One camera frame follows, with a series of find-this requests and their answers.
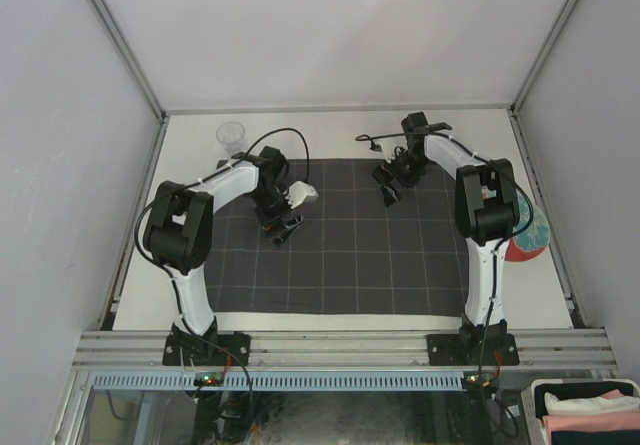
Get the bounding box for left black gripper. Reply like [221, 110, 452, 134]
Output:
[248, 185, 303, 249]

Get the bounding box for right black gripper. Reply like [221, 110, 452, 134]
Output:
[373, 148, 433, 207]

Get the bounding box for dark grey checked cloth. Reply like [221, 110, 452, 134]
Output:
[205, 159, 468, 317]

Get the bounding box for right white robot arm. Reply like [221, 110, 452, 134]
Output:
[356, 112, 534, 364]

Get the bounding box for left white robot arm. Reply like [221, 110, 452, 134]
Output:
[135, 147, 319, 365]

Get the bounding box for clear drinking glass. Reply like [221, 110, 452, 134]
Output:
[216, 121, 248, 157]

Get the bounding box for red and teal plate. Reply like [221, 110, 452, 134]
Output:
[505, 193, 551, 263]

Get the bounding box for white laundry basket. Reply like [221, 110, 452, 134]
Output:
[521, 379, 639, 444]

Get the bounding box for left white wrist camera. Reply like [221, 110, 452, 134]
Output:
[284, 181, 319, 210]

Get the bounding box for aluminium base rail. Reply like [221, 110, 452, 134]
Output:
[72, 329, 617, 371]

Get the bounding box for blue slotted cable duct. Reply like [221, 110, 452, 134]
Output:
[92, 370, 464, 392]

